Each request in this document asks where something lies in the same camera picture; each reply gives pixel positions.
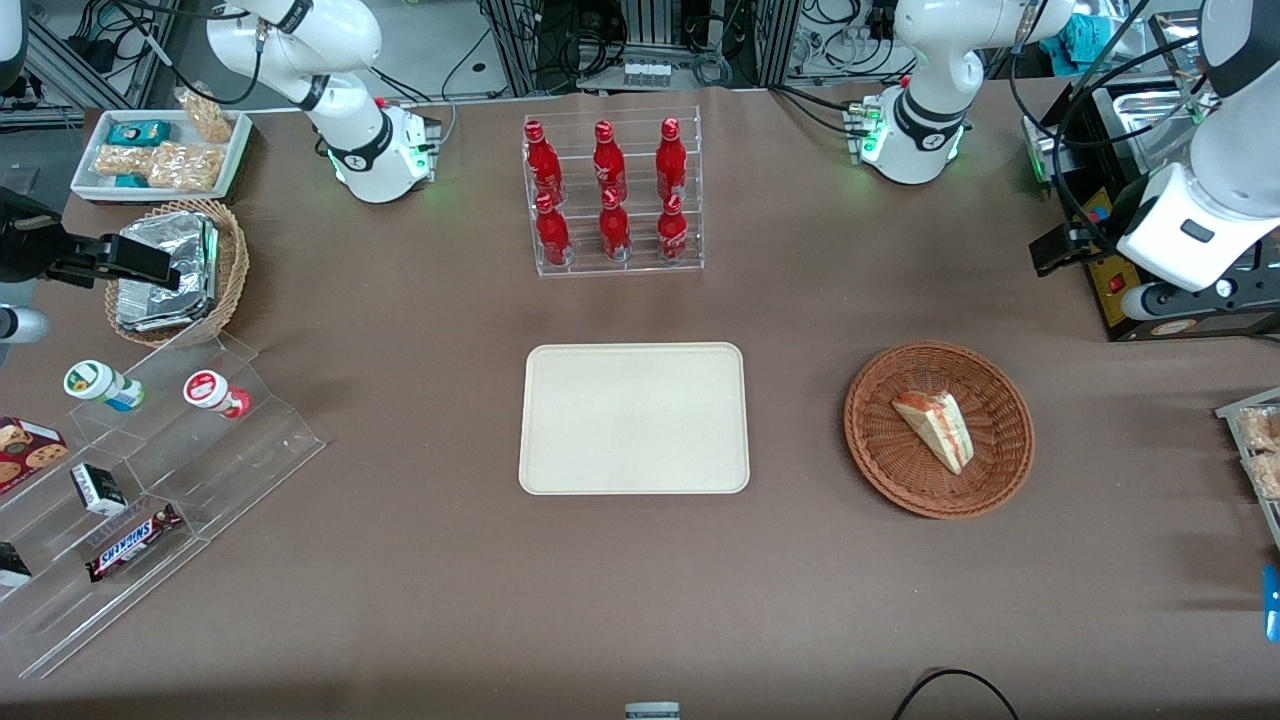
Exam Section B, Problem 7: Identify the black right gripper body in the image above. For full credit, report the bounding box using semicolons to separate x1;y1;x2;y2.
0;187;67;285

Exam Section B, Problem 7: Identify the triangular sandwich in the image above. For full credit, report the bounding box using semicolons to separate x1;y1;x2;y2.
891;389;976;477

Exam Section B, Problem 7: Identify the white rectangular snack tray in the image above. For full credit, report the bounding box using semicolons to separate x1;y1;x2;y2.
70;108;254;205

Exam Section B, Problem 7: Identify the light tan wicker basket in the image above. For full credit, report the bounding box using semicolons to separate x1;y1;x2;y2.
104;198;251;350

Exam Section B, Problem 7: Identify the grey tray with snack bags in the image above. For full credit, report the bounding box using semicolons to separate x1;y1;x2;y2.
1214;387;1280;553

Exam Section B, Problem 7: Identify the brown round wicker basket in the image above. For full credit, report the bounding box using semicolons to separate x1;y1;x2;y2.
843;341;1036;520

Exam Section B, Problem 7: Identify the beige rectangular tray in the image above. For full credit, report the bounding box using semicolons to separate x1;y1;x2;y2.
518;342;751;496

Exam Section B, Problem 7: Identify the foil wrapped food stack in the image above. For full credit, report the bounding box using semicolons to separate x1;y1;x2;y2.
114;211;220;334

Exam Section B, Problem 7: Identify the black food warmer appliance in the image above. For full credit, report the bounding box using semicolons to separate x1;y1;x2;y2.
1020;78;1280;344

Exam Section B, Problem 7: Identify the large clear bag of peanuts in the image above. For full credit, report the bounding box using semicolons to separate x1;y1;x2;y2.
147;141;225;193

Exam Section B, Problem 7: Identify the green lid yogurt bottle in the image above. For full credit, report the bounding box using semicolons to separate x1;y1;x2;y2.
63;359;146;414

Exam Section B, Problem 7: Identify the metal warmer pan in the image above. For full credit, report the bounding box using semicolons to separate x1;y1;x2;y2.
1095;84;1219;156

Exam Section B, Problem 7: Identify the red lid yogurt bottle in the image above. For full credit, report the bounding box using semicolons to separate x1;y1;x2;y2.
182;369;253;421

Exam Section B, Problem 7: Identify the clear bag of puffed snacks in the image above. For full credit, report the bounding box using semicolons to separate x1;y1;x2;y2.
1242;451;1280;502
1236;404;1280;454

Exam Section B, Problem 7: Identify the teal cloth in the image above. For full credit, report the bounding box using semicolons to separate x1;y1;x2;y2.
1038;8;1109;67

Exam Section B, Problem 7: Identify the red cookie box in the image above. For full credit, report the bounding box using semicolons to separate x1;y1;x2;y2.
0;415;71;497

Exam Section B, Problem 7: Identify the small black white carton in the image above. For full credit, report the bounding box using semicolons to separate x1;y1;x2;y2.
69;462;129;518

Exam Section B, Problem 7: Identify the clear acrylic stepped display stand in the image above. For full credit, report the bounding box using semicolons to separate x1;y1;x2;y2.
0;331;328;682

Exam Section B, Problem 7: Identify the Snickers chocolate bar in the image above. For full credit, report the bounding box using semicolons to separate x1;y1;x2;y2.
84;502;185;584

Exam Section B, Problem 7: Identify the red cola bottle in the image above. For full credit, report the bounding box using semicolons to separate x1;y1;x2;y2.
655;117;690;203
523;119;564;207
592;119;628;203
534;192;573;268
656;193;691;264
598;188;633;264

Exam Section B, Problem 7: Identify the clear acrylic bottle rack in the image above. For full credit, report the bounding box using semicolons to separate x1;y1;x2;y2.
521;104;706;280

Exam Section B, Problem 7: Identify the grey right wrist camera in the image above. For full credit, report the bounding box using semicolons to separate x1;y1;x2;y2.
0;305;52;346

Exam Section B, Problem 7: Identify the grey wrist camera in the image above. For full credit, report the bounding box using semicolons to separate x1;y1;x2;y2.
0;305;52;346
1120;278;1246;322

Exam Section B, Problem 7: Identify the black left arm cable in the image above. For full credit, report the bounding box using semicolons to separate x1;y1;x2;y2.
1006;0;1217;253

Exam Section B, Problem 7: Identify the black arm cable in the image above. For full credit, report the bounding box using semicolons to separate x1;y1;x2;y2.
108;0;269;108
1006;0;1217;253

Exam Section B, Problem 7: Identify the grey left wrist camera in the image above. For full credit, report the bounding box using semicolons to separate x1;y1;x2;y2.
1120;278;1246;322

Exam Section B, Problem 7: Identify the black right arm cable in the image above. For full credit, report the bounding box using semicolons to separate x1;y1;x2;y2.
108;0;269;108

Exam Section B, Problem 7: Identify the black looped cable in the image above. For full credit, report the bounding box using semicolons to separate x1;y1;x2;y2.
889;667;1022;720

